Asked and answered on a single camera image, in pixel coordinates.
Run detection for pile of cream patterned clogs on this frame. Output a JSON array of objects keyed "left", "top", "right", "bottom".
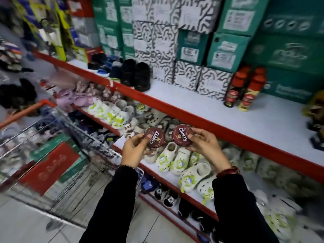
[{"left": 220, "top": 143, "right": 324, "bottom": 243}]

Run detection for pile of dark sandals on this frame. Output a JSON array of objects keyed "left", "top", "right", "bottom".
[{"left": 68, "top": 111, "right": 122, "bottom": 151}]

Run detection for metal wire shopping cart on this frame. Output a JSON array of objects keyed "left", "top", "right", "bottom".
[{"left": 0, "top": 99, "right": 145, "bottom": 228}]

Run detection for red flat box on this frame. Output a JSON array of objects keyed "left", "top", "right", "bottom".
[{"left": 19, "top": 142, "right": 82, "bottom": 197}]

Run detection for stack of red grey boxes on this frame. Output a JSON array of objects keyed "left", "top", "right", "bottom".
[{"left": 65, "top": 0, "right": 103, "bottom": 63}]

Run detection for stack of black-white patterned boxes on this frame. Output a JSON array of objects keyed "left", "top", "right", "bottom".
[{"left": 131, "top": 0, "right": 233, "bottom": 101}]

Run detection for row of white green clogs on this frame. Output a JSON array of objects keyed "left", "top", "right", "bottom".
[{"left": 87, "top": 99, "right": 219, "bottom": 206}]

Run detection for person's left forearm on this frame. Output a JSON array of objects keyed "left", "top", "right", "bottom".
[{"left": 79, "top": 165, "right": 139, "bottom": 243}]

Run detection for person's right hand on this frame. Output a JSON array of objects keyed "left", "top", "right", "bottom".
[{"left": 185, "top": 127, "right": 232, "bottom": 173}]

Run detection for person's right forearm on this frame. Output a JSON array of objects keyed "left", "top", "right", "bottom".
[{"left": 212, "top": 173, "right": 280, "bottom": 243}]

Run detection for round dark red polish tin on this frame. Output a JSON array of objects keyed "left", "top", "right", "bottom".
[
  {"left": 143, "top": 126, "right": 166, "bottom": 149},
  {"left": 172, "top": 124, "right": 195, "bottom": 147}
]

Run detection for dark polish bottle red cap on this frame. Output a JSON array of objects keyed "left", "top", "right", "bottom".
[{"left": 224, "top": 72, "right": 247, "bottom": 108}]

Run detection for stack of yellow blue boxes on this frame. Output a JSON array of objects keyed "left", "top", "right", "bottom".
[{"left": 15, "top": 0, "right": 67, "bottom": 62}]

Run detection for dark blue packaged item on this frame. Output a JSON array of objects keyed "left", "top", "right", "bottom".
[{"left": 310, "top": 129, "right": 324, "bottom": 152}]

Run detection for black low shoe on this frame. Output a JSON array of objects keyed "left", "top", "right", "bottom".
[{"left": 87, "top": 52, "right": 108, "bottom": 70}]

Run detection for black fluffy slippers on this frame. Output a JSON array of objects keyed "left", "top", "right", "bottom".
[{"left": 0, "top": 78, "right": 37, "bottom": 110}]

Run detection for pile of pink clogs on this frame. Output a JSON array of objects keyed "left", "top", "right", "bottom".
[{"left": 55, "top": 80, "right": 123, "bottom": 112}]

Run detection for hanging colourful slippers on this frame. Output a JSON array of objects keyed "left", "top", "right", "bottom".
[{"left": 0, "top": 37, "right": 34, "bottom": 73}]

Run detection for red shelf rail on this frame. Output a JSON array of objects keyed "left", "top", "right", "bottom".
[{"left": 138, "top": 193, "right": 203, "bottom": 243}]

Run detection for stack of green shoe boxes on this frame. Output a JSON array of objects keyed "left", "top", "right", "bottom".
[
  {"left": 91, "top": 0, "right": 136, "bottom": 61},
  {"left": 177, "top": 0, "right": 324, "bottom": 104}
]

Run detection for row of dark shoes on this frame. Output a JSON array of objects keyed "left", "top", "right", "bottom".
[{"left": 140, "top": 174, "right": 220, "bottom": 243}]

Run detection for green flat box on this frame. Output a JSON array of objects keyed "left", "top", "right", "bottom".
[{"left": 29, "top": 133, "right": 89, "bottom": 184}]

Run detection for person's left hand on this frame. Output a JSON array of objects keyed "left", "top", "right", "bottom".
[{"left": 121, "top": 134, "right": 154, "bottom": 169}]

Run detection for yellow brown packaged item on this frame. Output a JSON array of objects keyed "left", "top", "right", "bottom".
[{"left": 302, "top": 90, "right": 324, "bottom": 132}]

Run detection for blue sandals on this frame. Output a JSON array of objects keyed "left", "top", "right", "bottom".
[{"left": 97, "top": 56, "right": 121, "bottom": 78}]

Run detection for red wrist bracelet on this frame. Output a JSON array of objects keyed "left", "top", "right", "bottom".
[{"left": 216, "top": 166, "right": 240, "bottom": 179}]

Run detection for yellow polish bottle red cap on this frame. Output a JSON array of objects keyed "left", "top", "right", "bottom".
[{"left": 237, "top": 74, "right": 267, "bottom": 112}]

